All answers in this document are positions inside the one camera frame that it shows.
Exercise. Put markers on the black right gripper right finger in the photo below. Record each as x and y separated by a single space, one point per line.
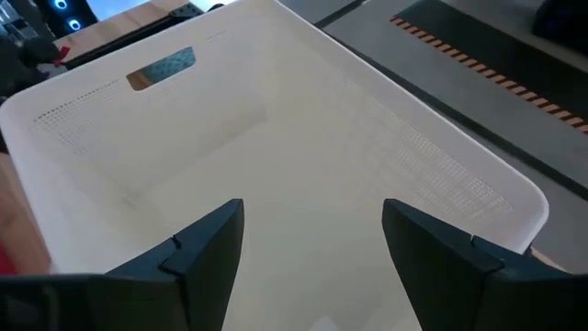
441 276

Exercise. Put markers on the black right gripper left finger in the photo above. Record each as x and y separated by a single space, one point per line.
202 276

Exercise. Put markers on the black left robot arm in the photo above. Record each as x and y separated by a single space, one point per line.
27 64

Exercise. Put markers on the white perforated plastic basket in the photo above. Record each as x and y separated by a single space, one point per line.
285 138

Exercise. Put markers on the blue patterned fabric pouch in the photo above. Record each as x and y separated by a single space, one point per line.
170 66

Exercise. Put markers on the black floor mat striped edge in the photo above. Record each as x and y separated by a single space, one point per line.
505 55

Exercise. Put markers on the black computer with blue lights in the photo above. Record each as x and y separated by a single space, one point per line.
69 16

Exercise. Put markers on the black aluminium table frame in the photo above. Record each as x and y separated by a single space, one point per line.
133 34

